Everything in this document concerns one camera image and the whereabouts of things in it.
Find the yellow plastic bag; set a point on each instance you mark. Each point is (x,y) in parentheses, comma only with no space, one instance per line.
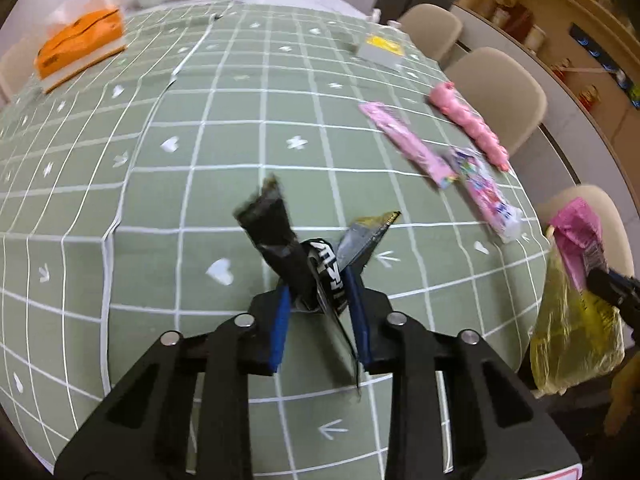
(570,335)

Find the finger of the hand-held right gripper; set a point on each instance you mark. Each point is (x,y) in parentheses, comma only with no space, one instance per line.
(612,287)

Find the orange tissue pack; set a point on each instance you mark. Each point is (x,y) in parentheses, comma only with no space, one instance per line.
(80,35)

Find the black power strip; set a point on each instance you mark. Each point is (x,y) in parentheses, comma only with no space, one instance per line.
(600,55)

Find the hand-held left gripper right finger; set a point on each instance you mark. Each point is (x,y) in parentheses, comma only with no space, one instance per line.
(359,315)

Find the red jar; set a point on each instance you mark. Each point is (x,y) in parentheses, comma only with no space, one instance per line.
(517,22)

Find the small red figurine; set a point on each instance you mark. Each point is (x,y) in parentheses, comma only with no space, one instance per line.
(562,67)
(590,96)

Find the white jar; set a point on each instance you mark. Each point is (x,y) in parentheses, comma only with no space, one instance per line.
(533,38)

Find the green checked tablecloth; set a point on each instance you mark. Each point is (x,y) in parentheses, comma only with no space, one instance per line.
(200,185)

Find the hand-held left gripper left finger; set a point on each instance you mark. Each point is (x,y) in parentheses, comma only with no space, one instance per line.
(280,320)

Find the pink twisted wrapper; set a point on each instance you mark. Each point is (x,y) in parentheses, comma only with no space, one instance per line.
(465,117)

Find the pink colourful clear packet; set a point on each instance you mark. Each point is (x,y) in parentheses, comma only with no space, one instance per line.
(487,195)

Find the grey sideboard cabinet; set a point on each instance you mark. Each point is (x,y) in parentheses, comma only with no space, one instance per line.
(565,125)

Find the magenta wrapper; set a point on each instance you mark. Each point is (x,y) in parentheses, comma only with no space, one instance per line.
(575,235)

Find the grey box with yellow flap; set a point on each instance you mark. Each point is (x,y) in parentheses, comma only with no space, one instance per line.
(380,50)

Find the black wrapper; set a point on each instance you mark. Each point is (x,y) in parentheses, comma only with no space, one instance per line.
(280,240)

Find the long light pink wrapper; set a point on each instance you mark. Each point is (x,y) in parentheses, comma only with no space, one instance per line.
(405,142)

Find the beige chair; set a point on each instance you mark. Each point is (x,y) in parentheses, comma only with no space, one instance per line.
(500,85)
(612,215)
(430,25)

